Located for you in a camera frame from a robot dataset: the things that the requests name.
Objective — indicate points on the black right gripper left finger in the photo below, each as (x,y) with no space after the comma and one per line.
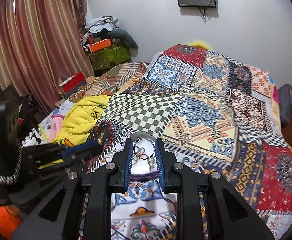
(80,205)

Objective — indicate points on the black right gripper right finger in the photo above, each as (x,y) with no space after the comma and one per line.
(207,204)

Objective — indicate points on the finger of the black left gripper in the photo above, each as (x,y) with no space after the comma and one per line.
(54,157)

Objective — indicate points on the purple heart-shaped tin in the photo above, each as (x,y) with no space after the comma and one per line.
(144,166)

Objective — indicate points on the dark metal ring bangle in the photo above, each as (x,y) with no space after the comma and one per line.
(143,148)

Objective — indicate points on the silver pendant earring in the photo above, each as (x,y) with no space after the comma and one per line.
(152,163)

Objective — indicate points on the orange sleeve forearm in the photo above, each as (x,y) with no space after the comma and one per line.
(8,222)

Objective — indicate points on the yellow towel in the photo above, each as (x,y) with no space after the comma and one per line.
(80,119)

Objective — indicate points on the papers pile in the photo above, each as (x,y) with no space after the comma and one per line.
(39,135)

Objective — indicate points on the pink cloth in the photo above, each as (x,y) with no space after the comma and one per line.
(57,122)

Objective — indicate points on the red white box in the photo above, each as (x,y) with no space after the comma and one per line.
(71,82)

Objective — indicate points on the patchwork patterned bedspread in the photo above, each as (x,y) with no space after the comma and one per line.
(215,114)

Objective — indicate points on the striped brown blanket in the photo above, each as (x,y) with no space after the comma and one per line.
(110,82)

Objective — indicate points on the green patterned box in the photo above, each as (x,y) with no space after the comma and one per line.
(109,57)

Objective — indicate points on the orange box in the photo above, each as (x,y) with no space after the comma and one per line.
(99,45)

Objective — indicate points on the striped brown curtain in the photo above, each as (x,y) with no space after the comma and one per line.
(40,46)

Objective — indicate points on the grey clothes pile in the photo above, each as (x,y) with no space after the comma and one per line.
(106,27)

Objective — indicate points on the dark blue bag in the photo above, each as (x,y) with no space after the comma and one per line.
(285,103)

